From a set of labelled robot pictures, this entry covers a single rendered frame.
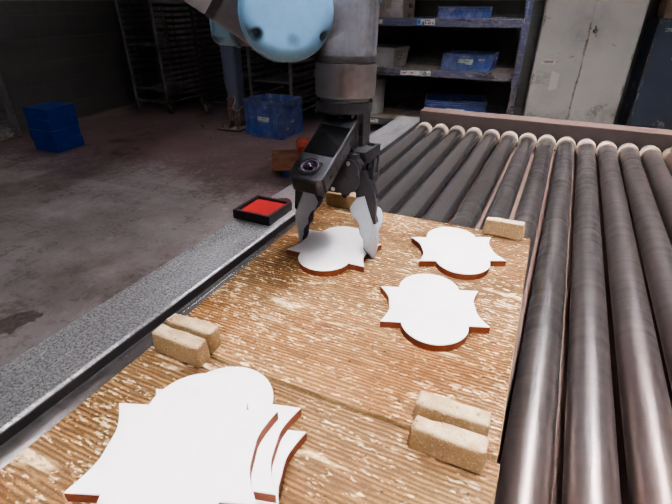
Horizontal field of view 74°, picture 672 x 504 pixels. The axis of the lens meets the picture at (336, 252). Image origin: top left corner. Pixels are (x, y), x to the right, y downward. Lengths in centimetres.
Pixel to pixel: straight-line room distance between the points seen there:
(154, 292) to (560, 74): 461
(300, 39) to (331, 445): 33
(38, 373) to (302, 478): 31
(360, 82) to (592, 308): 39
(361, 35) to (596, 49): 446
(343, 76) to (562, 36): 442
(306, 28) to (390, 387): 32
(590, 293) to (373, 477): 40
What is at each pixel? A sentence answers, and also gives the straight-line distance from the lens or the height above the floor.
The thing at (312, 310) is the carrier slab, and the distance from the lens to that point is 53.
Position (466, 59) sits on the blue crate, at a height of 75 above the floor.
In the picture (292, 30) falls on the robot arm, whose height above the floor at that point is 123.
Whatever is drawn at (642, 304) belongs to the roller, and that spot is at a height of 92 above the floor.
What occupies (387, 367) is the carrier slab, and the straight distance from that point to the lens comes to 46.
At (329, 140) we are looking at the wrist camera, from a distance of 56.
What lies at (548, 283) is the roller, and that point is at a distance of 67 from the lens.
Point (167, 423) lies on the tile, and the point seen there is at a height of 99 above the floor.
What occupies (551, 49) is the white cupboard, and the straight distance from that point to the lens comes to 493.
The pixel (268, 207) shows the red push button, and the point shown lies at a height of 93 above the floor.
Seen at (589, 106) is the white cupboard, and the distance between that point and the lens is 504.
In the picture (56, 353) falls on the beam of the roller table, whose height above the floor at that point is 92.
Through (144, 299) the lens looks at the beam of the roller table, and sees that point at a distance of 63.
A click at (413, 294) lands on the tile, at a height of 95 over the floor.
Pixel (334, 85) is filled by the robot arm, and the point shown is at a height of 116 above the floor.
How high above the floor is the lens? 125
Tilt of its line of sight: 29 degrees down
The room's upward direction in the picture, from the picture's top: straight up
